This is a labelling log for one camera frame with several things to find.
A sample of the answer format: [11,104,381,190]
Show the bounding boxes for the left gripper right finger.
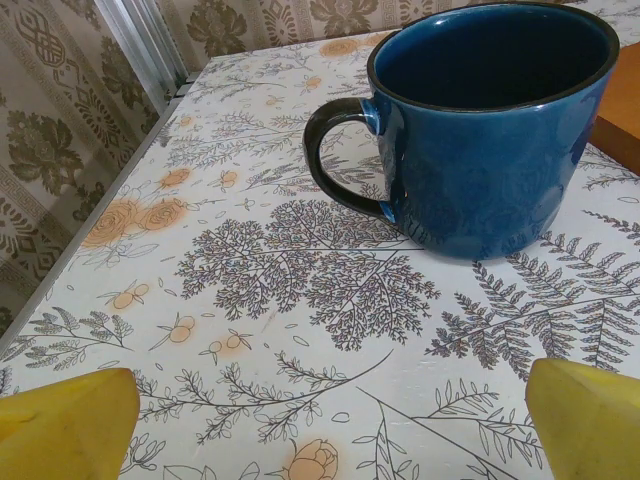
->
[524,356,640,480]

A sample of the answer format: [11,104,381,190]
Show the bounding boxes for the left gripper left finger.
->
[0,367,142,480]

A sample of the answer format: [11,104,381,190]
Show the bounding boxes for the blue ceramic mug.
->
[302,0,622,262]

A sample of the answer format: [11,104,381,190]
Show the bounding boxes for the gold hook stand wooden base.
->
[589,37,640,176]

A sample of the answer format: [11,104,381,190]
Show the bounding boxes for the aluminium frame post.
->
[97,0,194,99]

